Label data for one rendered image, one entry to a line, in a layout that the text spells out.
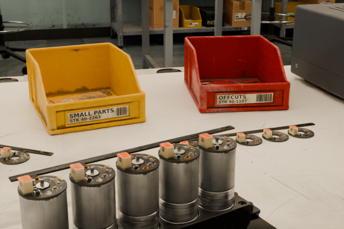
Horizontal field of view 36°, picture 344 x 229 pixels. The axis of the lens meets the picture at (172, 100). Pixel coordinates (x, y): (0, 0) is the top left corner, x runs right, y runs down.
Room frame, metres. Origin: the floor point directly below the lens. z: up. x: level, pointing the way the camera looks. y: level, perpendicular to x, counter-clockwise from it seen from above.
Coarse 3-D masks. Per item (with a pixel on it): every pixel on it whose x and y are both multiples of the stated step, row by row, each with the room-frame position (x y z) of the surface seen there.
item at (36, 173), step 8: (216, 128) 0.33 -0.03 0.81; (224, 128) 0.33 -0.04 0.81; (232, 128) 0.33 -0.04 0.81; (184, 136) 0.32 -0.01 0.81; (192, 136) 0.32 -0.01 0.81; (152, 144) 0.30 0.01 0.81; (120, 152) 0.29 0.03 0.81; (128, 152) 0.29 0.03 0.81; (80, 160) 0.28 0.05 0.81; (88, 160) 0.28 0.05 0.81; (96, 160) 0.28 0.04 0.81; (48, 168) 0.27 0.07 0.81; (56, 168) 0.27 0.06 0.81; (64, 168) 0.27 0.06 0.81; (16, 176) 0.26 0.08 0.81; (32, 176) 0.26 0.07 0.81
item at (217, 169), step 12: (216, 144) 0.30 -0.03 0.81; (204, 156) 0.30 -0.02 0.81; (216, 156) 0.29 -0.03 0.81; (228, 156) 0.30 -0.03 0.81; (204, 168) 0.30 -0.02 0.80; (216, 168) 0.29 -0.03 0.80; (228, 168) 0.30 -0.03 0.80; (204, 180) 0.30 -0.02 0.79; (216, 180) 0.29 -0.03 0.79; (228, 180) 0.30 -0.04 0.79; (204, 192) 0.30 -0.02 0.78; (216, 192) 0.29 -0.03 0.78; (228, 192) 0.30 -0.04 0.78; (204, 204) 0.30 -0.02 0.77; (216, 204) 0.29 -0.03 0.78; (228, 204) 0.30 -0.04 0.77
